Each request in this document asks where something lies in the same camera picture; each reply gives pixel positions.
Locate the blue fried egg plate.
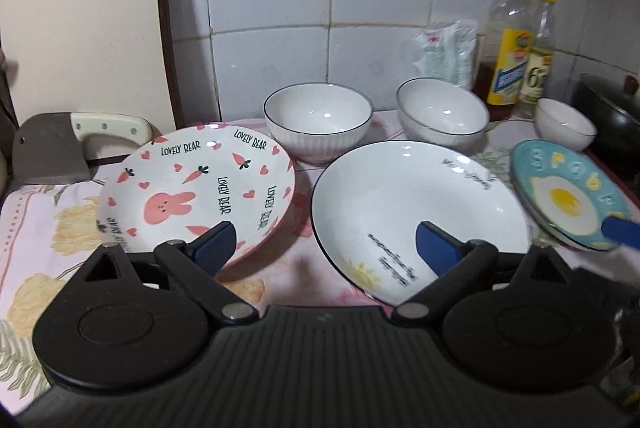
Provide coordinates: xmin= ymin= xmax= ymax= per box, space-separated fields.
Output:
xmin=510 ymin=140 xmax=630 ymax=252

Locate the pink rabbit carrot plate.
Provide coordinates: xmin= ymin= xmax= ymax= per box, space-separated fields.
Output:
xmin=96 ymin=124 xmax=295 ymax=262

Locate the white black-rimmed plate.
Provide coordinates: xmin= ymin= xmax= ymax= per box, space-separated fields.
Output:
xmin=310 ymin=141 xmax=530 ymax=306

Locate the black wok with lid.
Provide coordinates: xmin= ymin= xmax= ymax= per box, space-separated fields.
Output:
xmin=570 ymin=74 xmax=639 ymax=186

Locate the right white ribbed bowl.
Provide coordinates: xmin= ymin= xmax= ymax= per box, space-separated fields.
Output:
xmin=534 ymin=98 xmax=597 ymax=152

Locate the white ribbed bowl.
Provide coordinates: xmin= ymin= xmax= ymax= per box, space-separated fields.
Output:
xmin=396 ymin=77 xmax=489 ymax=151
xmin=262 ymin=82 xmax=373 ymax=165
xmin=534 ymin=98 xmax=597 ymax=152

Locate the middle white ribbed bowl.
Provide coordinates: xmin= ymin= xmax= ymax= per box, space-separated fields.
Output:
xmin=396 ymin=77 xmax=489 ymax=151

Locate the left white ribbed bowl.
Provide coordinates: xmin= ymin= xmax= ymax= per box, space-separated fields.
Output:
xmin=262 ymin=82 xmax=373 ymax=165

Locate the clear vinegar bottle yellow cap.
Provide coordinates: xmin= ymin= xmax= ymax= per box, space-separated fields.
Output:
xmin=515 ymin=0 xmax=556 ymax=118

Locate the white seasoning bag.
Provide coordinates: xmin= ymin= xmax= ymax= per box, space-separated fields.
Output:
xmin=412 ymin=20 xmax=477 ymax=90

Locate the amber cooking wine bottle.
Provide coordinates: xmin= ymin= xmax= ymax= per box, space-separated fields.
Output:
xmin=473 ymin=0 xmax=533 ymax=122

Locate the beige cutting board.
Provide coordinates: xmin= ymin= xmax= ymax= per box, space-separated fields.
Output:
xmin=1 ymin=0 xmax=184 ymax=132

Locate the cleaver with cream handle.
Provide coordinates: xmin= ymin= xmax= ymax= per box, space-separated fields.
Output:
xmin=12 ymin=112 xmax=153 ymax=184

